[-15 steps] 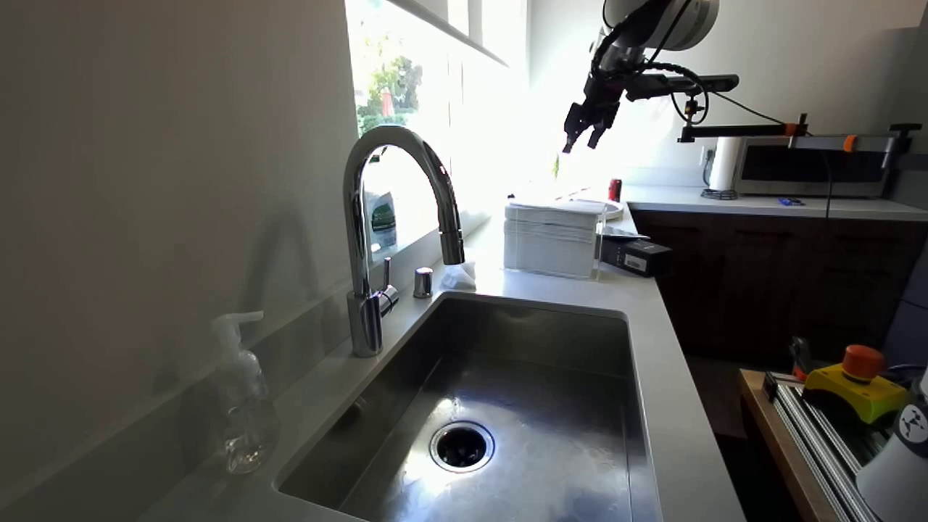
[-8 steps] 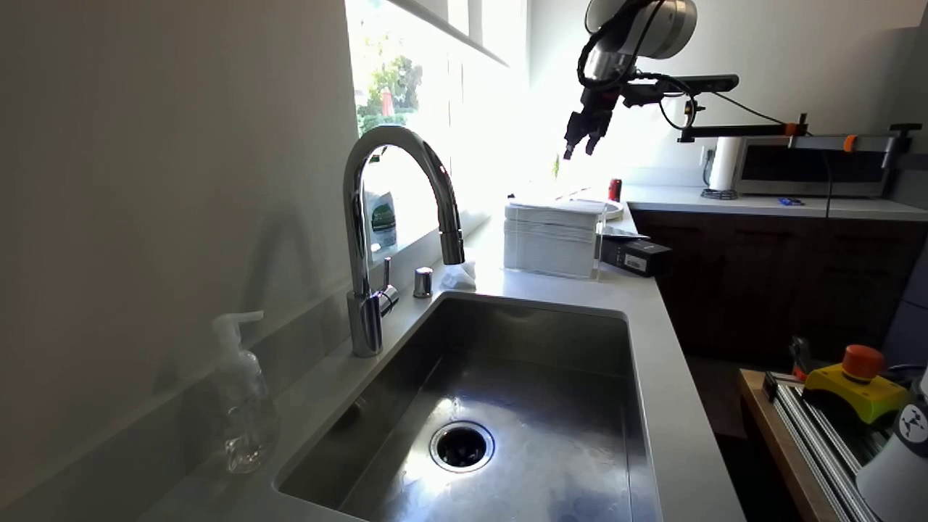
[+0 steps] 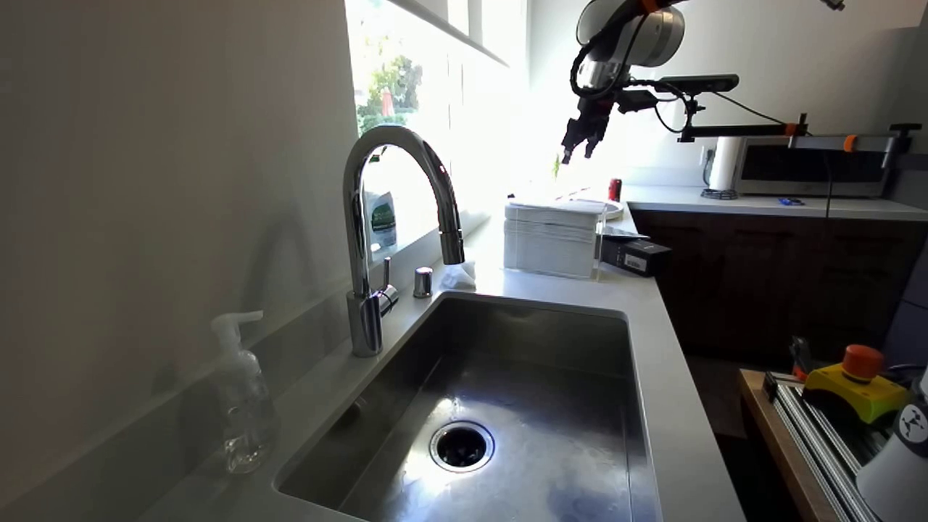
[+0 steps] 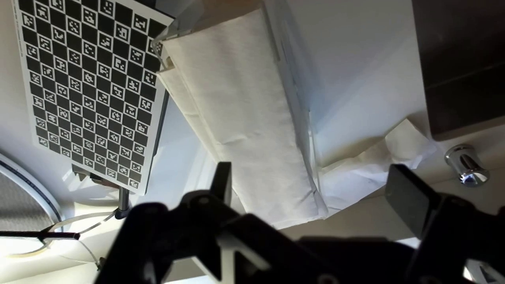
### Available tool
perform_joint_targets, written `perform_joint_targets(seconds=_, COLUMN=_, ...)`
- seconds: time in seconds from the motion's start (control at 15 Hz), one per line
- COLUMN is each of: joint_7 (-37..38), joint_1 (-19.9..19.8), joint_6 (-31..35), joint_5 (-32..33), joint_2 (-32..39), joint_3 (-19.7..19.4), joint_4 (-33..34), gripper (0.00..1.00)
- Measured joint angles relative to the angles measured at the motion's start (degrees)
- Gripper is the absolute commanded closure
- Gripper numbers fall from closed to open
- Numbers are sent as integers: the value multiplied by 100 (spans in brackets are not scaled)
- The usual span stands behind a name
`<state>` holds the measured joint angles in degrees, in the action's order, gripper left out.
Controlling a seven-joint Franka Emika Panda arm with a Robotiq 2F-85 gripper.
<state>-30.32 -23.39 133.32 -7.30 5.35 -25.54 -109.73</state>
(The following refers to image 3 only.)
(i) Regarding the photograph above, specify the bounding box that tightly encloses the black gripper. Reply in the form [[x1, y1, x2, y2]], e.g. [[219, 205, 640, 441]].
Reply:
[[560, 86, 619, 169]]

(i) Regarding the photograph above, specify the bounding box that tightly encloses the green-capped dish soap bottle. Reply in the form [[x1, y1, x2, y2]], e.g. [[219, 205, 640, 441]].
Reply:
[[363, 184, 400, 251]]

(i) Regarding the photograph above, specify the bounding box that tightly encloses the stainless steel sink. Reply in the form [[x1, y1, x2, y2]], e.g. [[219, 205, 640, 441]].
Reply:
[[273, 286, 664, 522]]

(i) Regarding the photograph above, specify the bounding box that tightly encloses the clear pump soap bottle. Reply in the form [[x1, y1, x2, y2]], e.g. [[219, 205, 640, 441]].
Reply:
[[208, 308, 274, 477]]

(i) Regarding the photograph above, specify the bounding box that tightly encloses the small black box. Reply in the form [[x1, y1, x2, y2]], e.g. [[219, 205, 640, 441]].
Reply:
[[600, 231, 672, 282]]

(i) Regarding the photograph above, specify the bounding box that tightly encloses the white paper towel roll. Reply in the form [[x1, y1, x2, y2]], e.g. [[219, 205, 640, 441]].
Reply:
[[708, 132, 744, 198]]

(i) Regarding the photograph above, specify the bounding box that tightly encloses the silver microwave oven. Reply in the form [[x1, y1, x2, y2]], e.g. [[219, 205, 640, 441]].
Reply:
[[730, 137, 895, 203]]

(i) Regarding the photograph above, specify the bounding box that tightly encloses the dark wooden cabinet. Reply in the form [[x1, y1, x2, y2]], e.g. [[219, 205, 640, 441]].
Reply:
[[629, 205, 928, 364]]

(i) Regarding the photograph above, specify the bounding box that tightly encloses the chrome gooseneck faucet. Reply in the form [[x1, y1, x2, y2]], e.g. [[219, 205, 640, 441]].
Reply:
[[341, 125, 470, 360]]

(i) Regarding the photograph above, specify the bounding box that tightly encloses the wooden robot mounting table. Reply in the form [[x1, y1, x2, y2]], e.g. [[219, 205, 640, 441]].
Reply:
[[737, 364, 877, 522]]

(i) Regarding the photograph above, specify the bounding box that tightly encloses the yellow emergency stop button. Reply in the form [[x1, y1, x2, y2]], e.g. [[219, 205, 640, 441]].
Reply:
[[801, 341, 912, 427]]

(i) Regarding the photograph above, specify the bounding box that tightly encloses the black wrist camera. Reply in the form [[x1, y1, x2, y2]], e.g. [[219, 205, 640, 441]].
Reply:
[[602, 80, 660, 113]]

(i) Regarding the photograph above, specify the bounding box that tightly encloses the black external stereo camera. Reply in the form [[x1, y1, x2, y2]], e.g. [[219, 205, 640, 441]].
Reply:
[[651, 71, 743, 97]]

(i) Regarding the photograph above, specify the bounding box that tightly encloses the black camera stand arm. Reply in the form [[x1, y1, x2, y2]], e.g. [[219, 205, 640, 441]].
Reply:
[[674, 92, 924, 148]]

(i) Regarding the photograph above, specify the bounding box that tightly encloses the white window frame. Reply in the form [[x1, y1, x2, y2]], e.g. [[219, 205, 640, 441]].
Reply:
[[345, 0, 531, 256]]

